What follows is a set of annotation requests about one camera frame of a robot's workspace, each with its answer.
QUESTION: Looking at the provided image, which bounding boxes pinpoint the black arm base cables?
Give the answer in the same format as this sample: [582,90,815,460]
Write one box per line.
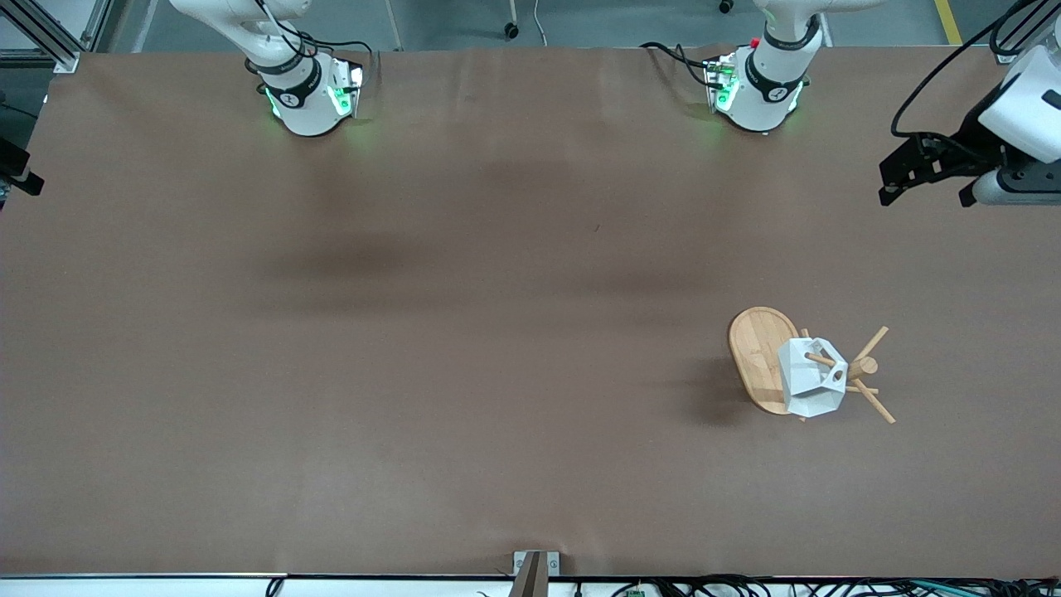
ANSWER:
[641,41,722,92]
[294,33,382,84]

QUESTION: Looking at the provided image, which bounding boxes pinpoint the wooden cup rack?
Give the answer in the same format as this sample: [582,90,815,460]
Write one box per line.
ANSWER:
[728,306,898,425]

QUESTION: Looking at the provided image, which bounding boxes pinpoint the black left arm wrist cable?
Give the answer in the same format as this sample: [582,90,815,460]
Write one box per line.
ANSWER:
[890,0,1047,140]

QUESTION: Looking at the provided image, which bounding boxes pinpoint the aluminium frame profile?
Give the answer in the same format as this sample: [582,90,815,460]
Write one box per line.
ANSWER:
[0,0,84,74]

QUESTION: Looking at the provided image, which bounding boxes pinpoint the black left arm base cables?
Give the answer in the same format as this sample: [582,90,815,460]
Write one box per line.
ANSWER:
[641,41,722,92]

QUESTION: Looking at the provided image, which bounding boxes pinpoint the black right arm base cables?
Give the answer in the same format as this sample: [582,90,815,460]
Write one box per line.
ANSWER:
[294,33,382,84]

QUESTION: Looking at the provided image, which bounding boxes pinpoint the black cable bundle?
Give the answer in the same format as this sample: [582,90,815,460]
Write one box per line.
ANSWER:
[613,574,1061,597]

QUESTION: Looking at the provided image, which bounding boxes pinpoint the white faceted plastic cup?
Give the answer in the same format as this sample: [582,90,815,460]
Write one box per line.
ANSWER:
[777,336,850,419]

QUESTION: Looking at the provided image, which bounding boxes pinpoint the metal table edge bracket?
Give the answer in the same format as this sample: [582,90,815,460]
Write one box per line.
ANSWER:
[512,551,561,597]

